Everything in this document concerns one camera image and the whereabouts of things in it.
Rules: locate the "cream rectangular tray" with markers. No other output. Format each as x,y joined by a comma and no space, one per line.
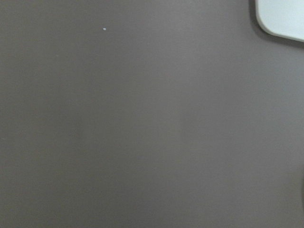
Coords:
281,18

